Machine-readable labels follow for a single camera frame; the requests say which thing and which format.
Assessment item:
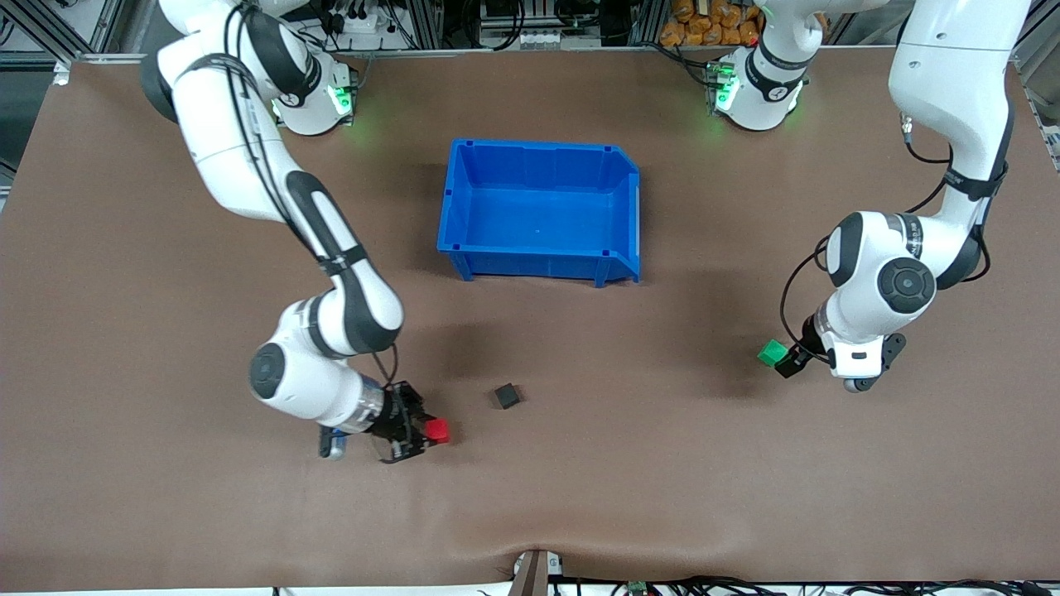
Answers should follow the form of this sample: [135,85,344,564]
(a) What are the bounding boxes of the metal table clamp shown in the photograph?
[507,549,566,596]

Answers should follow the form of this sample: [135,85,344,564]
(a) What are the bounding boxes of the blue plastic bin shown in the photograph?
[436,138,643,288]

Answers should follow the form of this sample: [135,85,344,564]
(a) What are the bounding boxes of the orange snack bags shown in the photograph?
[659,0,764,48]

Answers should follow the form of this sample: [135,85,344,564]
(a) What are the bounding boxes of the grey metal device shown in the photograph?
[479,25,574,50]

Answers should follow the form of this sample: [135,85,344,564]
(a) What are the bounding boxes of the white power strip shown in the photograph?
[325,7,400,38]

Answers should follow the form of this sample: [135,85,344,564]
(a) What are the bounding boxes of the aluminium table edge rail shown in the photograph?
[55,46,721,65]

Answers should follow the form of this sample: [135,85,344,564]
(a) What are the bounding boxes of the aluminium frame profile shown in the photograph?
[1015,0,1060,92]

